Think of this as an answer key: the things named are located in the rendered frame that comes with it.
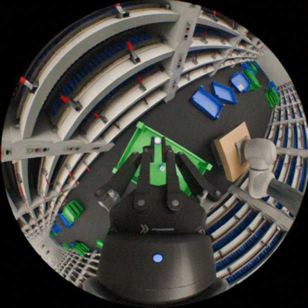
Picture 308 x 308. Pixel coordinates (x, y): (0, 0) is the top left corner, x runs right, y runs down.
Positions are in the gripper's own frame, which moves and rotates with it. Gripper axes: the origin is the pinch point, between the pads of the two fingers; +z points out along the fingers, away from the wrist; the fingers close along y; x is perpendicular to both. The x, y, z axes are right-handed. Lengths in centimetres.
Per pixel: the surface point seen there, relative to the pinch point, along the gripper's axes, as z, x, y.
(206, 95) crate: 74, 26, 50
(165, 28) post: 14.8, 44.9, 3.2
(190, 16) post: 5.5, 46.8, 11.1
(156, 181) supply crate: 9.2, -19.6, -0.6
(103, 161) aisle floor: 47, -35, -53
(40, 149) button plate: -4.7, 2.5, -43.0
